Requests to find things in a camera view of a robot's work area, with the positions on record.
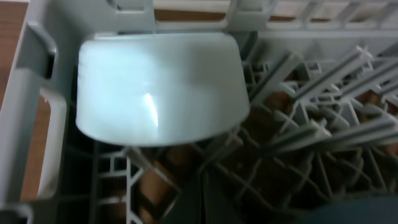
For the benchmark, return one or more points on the light blue bowl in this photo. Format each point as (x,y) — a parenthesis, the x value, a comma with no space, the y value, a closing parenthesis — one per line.
(160,89)

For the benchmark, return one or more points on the grey dishwasher rack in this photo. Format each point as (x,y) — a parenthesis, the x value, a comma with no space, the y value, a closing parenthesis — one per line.
(322,125)

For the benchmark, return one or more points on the dark blue plate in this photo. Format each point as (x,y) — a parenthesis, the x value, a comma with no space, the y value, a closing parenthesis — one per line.
(372,210)

